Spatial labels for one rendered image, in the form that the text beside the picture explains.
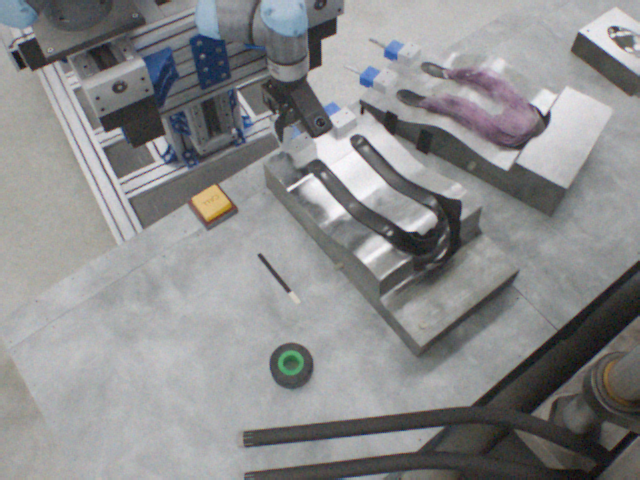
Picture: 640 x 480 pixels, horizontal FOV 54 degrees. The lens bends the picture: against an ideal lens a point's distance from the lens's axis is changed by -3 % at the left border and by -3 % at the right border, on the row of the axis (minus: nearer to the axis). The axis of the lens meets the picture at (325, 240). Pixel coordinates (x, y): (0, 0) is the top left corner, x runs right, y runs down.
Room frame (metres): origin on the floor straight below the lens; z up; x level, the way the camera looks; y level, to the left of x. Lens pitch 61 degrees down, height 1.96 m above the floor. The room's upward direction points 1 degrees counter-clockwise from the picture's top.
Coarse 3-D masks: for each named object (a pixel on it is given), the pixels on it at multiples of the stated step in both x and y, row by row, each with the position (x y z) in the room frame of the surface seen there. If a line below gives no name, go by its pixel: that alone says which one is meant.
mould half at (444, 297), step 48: (336, 144) 0.84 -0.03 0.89; (384, 144) 0.84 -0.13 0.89; (288, 192) 0.73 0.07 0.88; (384, 192) 0.72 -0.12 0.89; (336, 240) 0.60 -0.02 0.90; (384, 240) 0.58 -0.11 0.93; (480, 240) 0.62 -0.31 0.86; (384, 288) 0.50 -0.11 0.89; (432, 288) 0.52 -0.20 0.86; (480, 288) 0.51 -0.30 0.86; (432, 336) 0.42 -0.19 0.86
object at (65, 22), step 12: (60, 0) 1.06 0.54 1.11; (72, 0) 1.06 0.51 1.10; (84, 0) 1.07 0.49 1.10; (96, 0) 1.08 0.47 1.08; (108, 0) 1.11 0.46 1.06; (48, 12) 1.06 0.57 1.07; (60, 12) 1.06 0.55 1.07; (72, 12) 1.05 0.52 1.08; (84, 12) 1.06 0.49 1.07; (96, 12) 1.07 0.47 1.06; (108, 12) 1.09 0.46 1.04; (60, 24) 1.05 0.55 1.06; (72, 24) 1.04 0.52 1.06; (84, 24) 1.05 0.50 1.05
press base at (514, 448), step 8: (512, 432) 0.27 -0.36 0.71; (504, 440) 0.27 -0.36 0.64; (512, 440) 0.26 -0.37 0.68; (520, 440) 0.26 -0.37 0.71; (496, 448) 0.27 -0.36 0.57; (504, 448) 0.26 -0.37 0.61; (512, 448) 0.26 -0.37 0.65; (520, 448) 0.25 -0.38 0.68; (528, 448) 0.24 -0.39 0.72; (488, 456) 0.27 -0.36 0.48; (496, 456) 0.26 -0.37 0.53; (504, 456) 0.25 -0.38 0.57; (512, 456) 0.25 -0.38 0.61; (520, 456) 0.24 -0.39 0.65; (528, 456) 0.23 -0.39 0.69; (536, 456) 0.22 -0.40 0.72; (528, 464) 0.22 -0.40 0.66; (536, 464) 0.21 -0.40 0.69; (544, 464) 0.21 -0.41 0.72
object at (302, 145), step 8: (272, 120) 0.91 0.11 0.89; (296, 128) 0.87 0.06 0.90; (296, 136) 0.85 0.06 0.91; (304, 136) 0.84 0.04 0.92; (296, 144) 0.82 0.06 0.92; (304, 144) 0.82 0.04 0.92; (312, 144) 0.82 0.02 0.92; (288, 152) 0.82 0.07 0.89; (296, 152) 0.80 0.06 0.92; (304, 152) 0.81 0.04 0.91; (312, 152) 0.82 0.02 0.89; (296, 160) 0.80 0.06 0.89
